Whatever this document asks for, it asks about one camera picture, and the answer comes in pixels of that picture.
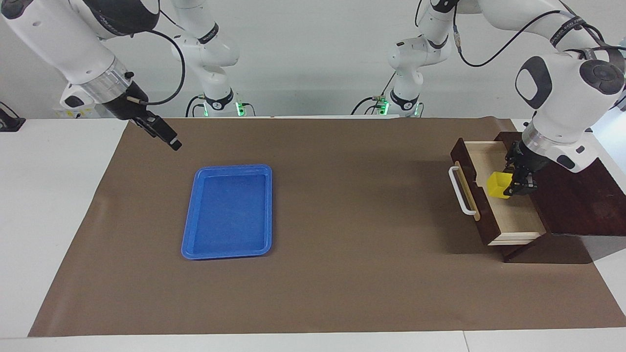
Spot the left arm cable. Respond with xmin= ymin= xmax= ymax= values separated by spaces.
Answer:
xmin=452 ymin=9 xmax=626 ymax=74

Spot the dark wooden drawer cabinet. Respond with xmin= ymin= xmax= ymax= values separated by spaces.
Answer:
xmin=494 ymin=131 xmax=626 ymax=264

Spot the black clamp mount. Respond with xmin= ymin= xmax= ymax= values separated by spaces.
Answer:
xmin=0 ymin=101 xmax=26 ymax=132

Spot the black right base cable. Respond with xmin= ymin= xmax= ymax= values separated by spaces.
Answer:
xmin=185 ymin=94 xmax=205 ymax=118

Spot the white drawer handle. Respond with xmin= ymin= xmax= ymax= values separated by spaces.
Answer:
xmin=448 ymin=166 xmax=478 ymax=216

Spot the black left base cable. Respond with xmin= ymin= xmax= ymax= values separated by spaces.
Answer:
xmin=351 ymin=72 xmax=398 ymax=116

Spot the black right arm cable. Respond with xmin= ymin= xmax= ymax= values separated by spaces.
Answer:
xmin=127 ymin=29 xmax=186 ymax=106

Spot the blue plastic tray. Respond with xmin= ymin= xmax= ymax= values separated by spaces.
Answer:
xmin=181 ymin=164 xmax=273 ymax=260

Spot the dark wooden drawer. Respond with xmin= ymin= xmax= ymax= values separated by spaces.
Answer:
xmin=449 ymin=138 xmax=547 ymax=246

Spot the black base cable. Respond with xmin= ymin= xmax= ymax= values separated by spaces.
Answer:
xmin=351 ymin=72 xmax=398 ymax=116
xmin=185 ymin=94 xmax=205 ymax=118

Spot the white box with yellow stickers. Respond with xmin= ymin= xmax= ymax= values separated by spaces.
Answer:
xmin=53 ymin=105 xmax=106 ymax=119

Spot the yellow cube block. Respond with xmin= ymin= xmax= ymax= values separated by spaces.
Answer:
xmin=487 ymin=171 xmax=513 ymax=199

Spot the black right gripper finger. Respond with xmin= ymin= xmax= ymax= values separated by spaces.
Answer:
xmin=134 ymin=117 xmax=180 ymax=151
xmin=139 ymin=113 xmax=182 ymax=147

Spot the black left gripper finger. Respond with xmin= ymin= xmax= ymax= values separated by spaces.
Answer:
xmin=504 ymin=170 xmax=538 ymax=197
xmin=504 ymin=147 xmax=520 ymax=184

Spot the brown table mat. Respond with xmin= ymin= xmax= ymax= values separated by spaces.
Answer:
xmin=28 ymin=117 xmax=626 ymax=338

